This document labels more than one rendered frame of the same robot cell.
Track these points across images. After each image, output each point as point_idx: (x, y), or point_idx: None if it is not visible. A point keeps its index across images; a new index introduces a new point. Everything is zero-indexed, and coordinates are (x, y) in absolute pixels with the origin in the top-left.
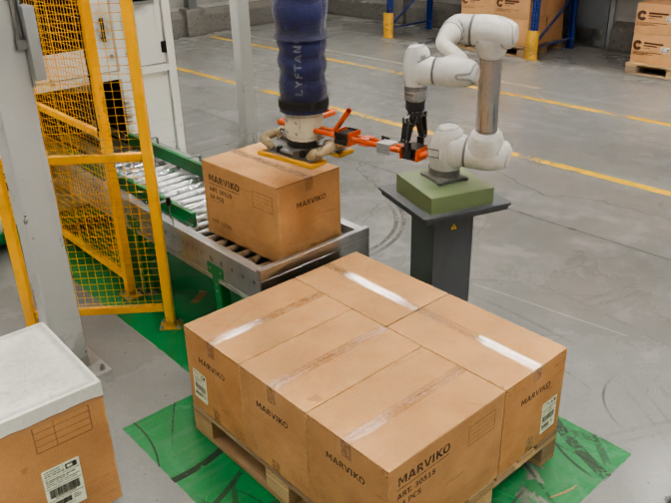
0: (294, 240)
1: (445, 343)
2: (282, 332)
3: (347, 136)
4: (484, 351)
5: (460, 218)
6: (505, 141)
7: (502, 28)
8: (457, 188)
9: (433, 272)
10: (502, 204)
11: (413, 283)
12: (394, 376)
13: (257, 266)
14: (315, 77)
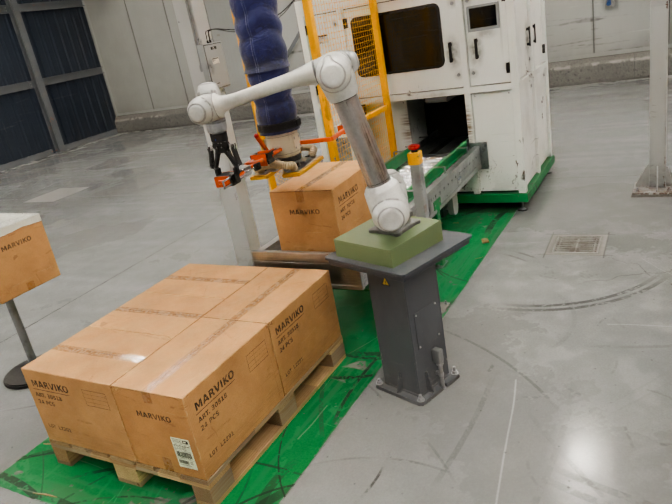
0: (291, 240)
1: (178, 344)
2: (184, 289)
3: (250, 157)
4: (168, 362)
5: (357, 270)
6: (389, 200)
7: (317, 68)
8: (371, 239)
9: (376, 322)
10: (393, 272)
11: (278, 306)
12: (129, 339)
13: (262, 249)
14: (261, 104)
